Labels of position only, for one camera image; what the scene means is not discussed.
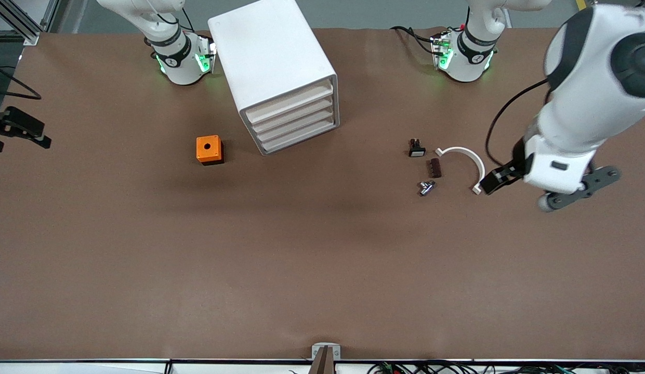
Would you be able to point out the black switch with white face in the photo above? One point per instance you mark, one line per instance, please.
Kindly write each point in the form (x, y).
(416, 149)

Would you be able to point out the brown table mat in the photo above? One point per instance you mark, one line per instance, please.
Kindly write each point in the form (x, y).
(322, 270)

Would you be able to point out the silver metal key switch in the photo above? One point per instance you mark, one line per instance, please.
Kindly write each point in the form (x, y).
(426, 188)

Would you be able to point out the orange box with hole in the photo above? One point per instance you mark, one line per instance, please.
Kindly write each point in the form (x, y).
(210, 150)

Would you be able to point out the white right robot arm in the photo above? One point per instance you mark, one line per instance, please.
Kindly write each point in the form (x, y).
(176, 59)

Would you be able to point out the white curved bracket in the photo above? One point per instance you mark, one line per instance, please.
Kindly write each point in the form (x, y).
(475, 161)

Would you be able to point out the white drawer cabinet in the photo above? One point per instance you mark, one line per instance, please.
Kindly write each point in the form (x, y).
(270, 52)

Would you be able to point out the brown post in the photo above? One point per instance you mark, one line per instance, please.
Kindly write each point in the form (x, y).
(323, 363)

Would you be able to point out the white plastic drawer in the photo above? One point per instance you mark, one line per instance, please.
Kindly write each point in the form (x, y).
(291, 101)
(296, 113)
(301, 136)
(299, 124)

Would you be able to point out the small metal bracket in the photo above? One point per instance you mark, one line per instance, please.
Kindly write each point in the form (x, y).
(317, 350)

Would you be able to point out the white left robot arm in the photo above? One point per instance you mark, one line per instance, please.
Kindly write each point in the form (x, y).
(587, 104)

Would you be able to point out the brown terminal block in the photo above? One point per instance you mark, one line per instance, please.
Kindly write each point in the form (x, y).
(434, 168)

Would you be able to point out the aluminium frame profile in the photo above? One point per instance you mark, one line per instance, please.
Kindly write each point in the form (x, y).
(15, 23)

